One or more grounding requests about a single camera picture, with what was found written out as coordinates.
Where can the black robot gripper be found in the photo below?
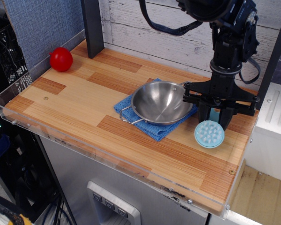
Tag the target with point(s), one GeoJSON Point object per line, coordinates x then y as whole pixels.
{"type": "Point", "coordinates": [220, 92]}

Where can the light blue scrub brush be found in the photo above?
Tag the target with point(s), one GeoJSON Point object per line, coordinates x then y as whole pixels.
{"type": "Point", "coordinates": [209, 133]}

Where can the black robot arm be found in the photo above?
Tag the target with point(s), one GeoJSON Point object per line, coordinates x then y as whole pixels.
{"type": "Point", "coordinates": [233, 24]}

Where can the stainless steel pot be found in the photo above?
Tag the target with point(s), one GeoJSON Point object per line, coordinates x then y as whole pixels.
{"type": "Point", "coordinates": [158, 103]}

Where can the white toy sink unit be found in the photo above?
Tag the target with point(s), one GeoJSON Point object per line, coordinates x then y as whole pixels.
{"type": "Point", "coordinates": [263, 152]}

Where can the blue folded cloth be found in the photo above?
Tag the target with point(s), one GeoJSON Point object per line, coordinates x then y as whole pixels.
{"type": "Point", "coordinates": [154, 131]}

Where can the silver cabinet with dispenser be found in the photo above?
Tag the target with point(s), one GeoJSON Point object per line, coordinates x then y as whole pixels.
{"type": "Point", "coordinates": [74, 170]}

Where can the red toy tomato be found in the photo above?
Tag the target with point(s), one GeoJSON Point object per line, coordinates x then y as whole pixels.
{"type": "Point", "coordinates": [61, 59]}

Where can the black plastic crate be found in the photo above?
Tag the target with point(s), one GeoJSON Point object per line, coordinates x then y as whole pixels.
{"type": "Point", "coordinates": [12, 62]}

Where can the clear acrylic table guard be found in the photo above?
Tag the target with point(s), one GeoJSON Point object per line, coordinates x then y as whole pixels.
{"type": "Point", "coordinates": [76, 109]}

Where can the dark grey right post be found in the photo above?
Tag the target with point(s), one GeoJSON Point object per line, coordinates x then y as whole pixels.
{"type": "Point", "coordinates": [275, 56]}

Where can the dark grey post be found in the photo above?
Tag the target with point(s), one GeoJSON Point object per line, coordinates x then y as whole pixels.
{"type": "Point", "coordinates": [93, 27]}
{"type": "Point", "coordinates": [275, 56]}

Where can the dark grey left post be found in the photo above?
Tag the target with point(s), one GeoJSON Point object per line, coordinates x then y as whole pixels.
{"type": "Point", "coordinates": [93, 27]}

